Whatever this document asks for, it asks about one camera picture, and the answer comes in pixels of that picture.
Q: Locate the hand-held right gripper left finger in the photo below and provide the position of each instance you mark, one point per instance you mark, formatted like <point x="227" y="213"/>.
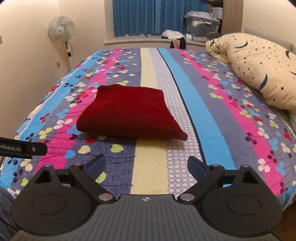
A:
<point x="95" y="167"/>

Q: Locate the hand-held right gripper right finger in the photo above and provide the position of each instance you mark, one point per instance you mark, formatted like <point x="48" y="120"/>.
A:
<point x="196" y="169"/>

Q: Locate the red knit sweater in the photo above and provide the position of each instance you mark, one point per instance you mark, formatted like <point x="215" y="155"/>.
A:
<point x="129" y="111"/>

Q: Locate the pile of light clothes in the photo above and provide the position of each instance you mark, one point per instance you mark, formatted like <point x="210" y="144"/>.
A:
<point x="172" y="34"/>

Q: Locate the striped floral blanket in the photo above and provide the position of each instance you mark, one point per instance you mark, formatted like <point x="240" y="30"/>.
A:
<point x="222" y="129"/>

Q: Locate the person's jeans leg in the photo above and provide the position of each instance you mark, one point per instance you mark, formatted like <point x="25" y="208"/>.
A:
<point x="6" y="208"/>

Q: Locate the cream star print pillow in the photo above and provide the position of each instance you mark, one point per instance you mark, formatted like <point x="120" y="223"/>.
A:
<point x="261" y="69"/>

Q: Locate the white standing fan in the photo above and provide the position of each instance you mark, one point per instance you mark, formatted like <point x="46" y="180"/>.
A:
<point x="61" y="29"/>

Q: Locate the white window sill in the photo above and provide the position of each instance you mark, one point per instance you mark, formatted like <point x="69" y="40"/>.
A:
<point x="138" y="39"/>

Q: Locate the clear plastic storage box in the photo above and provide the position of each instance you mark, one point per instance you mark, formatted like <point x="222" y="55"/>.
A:
<point x="202" y="25"/>

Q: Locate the wooden wardrobe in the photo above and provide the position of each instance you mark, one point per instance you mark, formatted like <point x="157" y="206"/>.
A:
<point x="232" y="17"/>

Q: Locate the white lidded container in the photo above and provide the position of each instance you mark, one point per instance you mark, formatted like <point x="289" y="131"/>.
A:
<point x="217" y="12"/>

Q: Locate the blue curtain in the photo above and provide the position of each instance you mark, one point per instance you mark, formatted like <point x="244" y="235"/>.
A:
<point x="148" y="17"/>

